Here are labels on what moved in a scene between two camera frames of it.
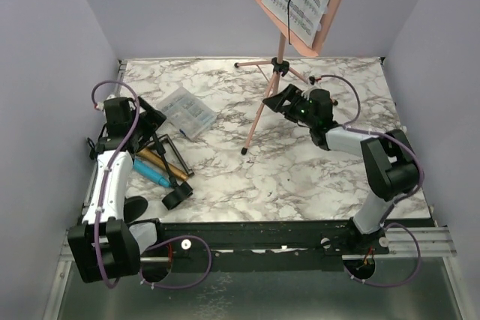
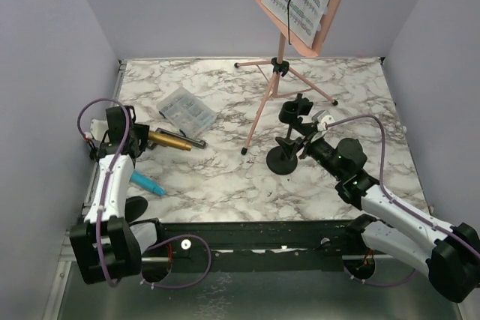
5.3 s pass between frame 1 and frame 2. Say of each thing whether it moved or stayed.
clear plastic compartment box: stayed
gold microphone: moved
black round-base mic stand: stayed
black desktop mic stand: moved
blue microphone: moved
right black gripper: moved
